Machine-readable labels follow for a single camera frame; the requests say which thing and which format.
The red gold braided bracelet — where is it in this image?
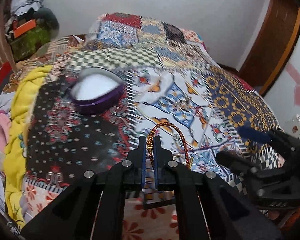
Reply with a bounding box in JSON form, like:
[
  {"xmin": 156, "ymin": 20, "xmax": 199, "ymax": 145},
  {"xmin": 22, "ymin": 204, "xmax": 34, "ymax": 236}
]
[{"xmin": 146, "ymin": 122, "xmax": 193, "ymax": 170}]

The red white box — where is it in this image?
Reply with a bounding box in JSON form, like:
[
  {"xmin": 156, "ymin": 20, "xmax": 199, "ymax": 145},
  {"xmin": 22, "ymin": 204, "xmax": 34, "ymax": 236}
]
[{"xmin": 0, "ymin": 61, "xmax": 13, "ymax": 92}]

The wooden wardrobe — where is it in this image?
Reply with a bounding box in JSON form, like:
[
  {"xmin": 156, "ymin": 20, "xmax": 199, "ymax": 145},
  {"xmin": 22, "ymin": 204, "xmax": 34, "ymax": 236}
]
[{"xmin": 239, "ymin": 0, "xmax": 300, "ymax": 96}]

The striped orange blanket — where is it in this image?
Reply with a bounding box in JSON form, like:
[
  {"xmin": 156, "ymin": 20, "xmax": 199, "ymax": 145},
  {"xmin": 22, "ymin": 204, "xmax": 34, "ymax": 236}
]
[{"xmin": 2, "ymin": 35, "xmax": 85, "ymax": 93}]

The yellow fleece blanket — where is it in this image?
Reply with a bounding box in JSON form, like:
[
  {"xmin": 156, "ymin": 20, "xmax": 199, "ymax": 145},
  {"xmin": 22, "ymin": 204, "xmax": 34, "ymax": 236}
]
[{"xmin": 3, "ymin": 65, "xmax": 52, "ymax": 229}]

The colourful patchwork bedspread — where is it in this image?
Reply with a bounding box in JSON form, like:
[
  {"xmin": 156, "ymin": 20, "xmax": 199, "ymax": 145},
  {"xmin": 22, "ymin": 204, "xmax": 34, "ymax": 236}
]
[{"xmin": 22, "ymin": 12, "xmax": 291, "ymax": 240}]

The orange shoe box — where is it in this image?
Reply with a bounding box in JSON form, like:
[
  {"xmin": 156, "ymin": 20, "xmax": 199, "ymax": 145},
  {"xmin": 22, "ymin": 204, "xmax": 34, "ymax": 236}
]
[{"xmin": 13, "ymin": 20, "xmax": 37, "ymax": 38}]

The pink plush slipper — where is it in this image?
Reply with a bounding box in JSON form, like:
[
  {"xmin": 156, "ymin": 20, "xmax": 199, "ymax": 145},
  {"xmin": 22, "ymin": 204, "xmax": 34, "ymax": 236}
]
[{"xmin": 0, "ymin": 110, "xmax": 11, "ymax": 152}]

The green patterned storage box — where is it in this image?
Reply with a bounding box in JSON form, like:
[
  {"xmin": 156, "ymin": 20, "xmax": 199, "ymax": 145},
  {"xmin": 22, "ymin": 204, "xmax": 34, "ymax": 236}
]
[{"xmin": 10, "ymin": 26, "xmax": 51, "ymax": 61}]

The right hand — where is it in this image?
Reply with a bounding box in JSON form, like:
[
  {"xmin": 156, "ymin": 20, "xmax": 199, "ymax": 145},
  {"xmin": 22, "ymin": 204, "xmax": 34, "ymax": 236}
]
[{"xmin": 268, "ymin": 206, "xmax": 300, "ymax": 223}]

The pile of grey clothes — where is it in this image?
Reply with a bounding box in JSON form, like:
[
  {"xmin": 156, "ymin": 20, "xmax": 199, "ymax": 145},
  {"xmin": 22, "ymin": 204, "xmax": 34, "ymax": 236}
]
[{"xmin": 5, "ymin": 0, "xmax": 44, "ymax": 32}]

